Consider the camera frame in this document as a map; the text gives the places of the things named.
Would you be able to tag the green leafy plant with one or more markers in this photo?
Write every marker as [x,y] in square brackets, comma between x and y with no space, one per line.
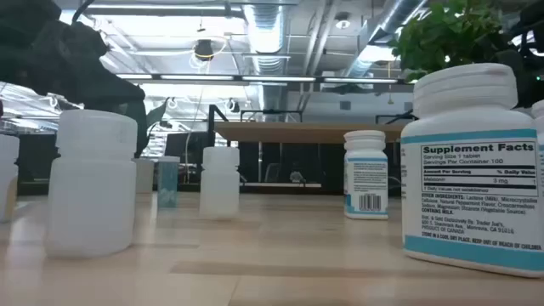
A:
[446,34]

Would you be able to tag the white round plant pot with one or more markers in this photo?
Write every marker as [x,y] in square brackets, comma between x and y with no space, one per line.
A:
[145,176]

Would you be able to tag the black office partition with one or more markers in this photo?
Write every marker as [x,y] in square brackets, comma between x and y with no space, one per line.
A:
[36,157]

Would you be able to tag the black ceiling-hung device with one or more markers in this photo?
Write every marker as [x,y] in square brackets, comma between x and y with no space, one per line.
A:
[204,49]

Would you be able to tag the translucent white plastic bottle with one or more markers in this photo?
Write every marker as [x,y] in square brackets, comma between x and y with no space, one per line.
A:
[7,178]
[91,191]
[219,187]

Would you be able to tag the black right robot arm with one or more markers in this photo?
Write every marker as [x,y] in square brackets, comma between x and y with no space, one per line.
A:
[529,89]

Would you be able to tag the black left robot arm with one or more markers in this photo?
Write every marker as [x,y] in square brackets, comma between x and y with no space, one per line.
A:
[21,38]

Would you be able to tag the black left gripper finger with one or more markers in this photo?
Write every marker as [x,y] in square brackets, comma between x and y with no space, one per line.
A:
[115,95]

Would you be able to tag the long ceiling light bar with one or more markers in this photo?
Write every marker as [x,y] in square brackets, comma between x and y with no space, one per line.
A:
[276,78]

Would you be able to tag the silver ventilation duct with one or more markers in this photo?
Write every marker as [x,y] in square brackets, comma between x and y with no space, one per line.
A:
[265,30]

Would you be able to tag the white labelled supplement bottle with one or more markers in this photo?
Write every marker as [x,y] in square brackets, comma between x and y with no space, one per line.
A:
[540,112]
[365,178]
[467,127]

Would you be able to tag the dark background monitor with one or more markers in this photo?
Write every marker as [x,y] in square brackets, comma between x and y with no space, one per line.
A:
[183,146]

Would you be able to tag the dark green snake plant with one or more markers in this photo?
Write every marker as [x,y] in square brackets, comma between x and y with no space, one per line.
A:
[156,117]

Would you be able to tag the teal vial with white cap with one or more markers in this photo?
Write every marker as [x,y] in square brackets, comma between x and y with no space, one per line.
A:
[168,183]

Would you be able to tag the wooden shelf with black legs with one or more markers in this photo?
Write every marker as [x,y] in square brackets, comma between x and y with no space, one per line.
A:
[297,132]

